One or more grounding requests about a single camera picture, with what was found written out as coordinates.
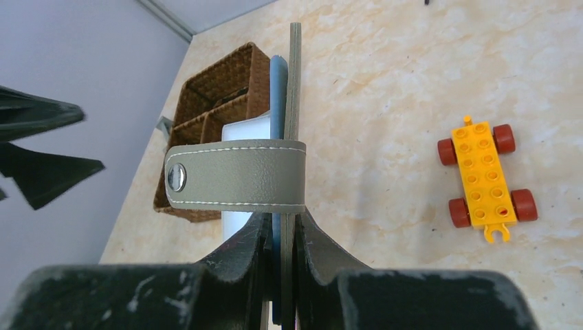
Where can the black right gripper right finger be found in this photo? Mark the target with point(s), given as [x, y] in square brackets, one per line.
[337, 291]

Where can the blue credit card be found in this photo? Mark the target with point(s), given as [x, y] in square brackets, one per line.
[278, 76]

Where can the brown wicker basket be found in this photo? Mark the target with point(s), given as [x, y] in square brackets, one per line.
[233, 89]

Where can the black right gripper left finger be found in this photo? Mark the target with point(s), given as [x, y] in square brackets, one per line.
[224, 290]

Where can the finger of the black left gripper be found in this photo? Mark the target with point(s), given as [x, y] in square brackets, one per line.
[24, 115]
[42, 177]

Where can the yellow red toy brick car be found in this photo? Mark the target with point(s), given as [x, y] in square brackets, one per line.
[488, 204]

